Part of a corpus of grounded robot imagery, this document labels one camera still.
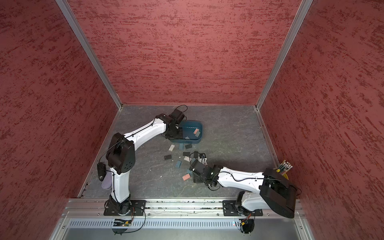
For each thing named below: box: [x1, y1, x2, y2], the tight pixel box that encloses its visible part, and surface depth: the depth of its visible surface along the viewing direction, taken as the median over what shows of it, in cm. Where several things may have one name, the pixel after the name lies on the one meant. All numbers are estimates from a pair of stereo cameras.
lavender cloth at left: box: [101, 171, 113, 189], surface depth 81 cm
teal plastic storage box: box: [169, 120, 203, 144], surface depth 104 cm
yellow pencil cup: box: [273, 159, 293, 180], surface depth 74 cm
